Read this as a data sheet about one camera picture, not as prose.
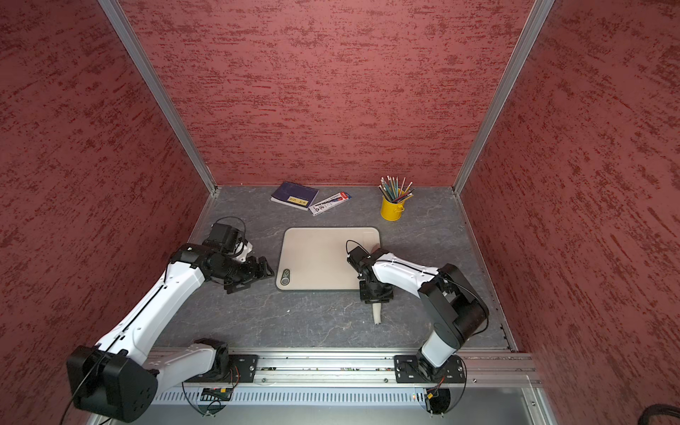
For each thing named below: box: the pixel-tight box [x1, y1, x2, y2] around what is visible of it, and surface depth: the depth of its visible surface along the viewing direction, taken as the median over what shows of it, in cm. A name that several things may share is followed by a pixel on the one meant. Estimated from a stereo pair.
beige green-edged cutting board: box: [275, 226, 381, 291], surface depth 97 cm
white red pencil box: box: [308, 191, 353, 217], surface depth 116 cm
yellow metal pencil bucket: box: [379, 195, 406, 222], surface depth 106 cm
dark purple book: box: [270, 181, 320, 211], surface depth 120 cm
